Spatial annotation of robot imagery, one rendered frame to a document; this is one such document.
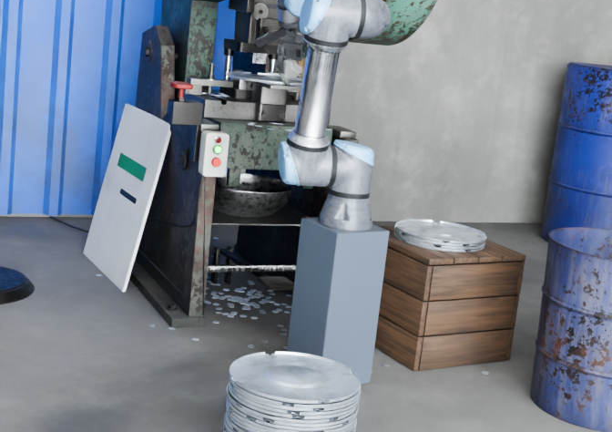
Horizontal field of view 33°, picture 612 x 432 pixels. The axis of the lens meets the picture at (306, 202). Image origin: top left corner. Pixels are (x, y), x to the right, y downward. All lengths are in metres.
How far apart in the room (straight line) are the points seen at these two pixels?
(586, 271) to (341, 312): 0.67
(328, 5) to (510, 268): 1.08
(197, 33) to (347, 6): 1.07
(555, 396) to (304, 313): 0.73
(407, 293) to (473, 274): 0.21
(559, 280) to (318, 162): 0.74
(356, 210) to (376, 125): 2.26
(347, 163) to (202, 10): 1.05
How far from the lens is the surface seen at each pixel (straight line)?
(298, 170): 2.78
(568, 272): 2.89
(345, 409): 2.24
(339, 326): 2.89
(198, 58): 3.65
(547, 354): 2.99
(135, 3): 4.56
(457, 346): 3.23
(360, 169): 2.83
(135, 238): 3.61
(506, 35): 5.40
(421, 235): 3.23
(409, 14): 3.44
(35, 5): 4.48
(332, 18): 2.66
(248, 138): 3.31
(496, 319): 3.30
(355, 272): 2.86
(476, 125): 5.37
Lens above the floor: 1.07
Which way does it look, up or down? 11 degrees down
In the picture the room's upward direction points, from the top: 6 degrees clockwise
